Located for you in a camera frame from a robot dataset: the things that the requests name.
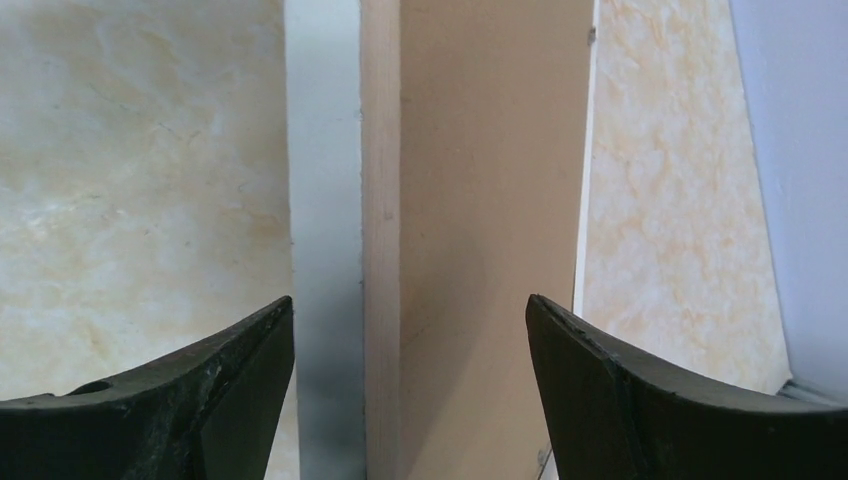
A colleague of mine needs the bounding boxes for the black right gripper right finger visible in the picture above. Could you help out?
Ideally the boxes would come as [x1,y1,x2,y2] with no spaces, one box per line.
[525,294,847,479]

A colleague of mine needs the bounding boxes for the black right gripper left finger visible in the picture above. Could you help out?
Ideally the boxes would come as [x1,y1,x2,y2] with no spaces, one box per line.
[1,296,295,480]

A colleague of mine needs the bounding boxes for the brown cardboard backing board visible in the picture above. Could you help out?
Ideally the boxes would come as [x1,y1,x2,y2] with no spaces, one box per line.
[400,1,595,479]

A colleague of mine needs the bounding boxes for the white wooden picture frame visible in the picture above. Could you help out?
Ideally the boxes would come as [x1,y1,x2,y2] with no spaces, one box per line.
[283,0,601,480]

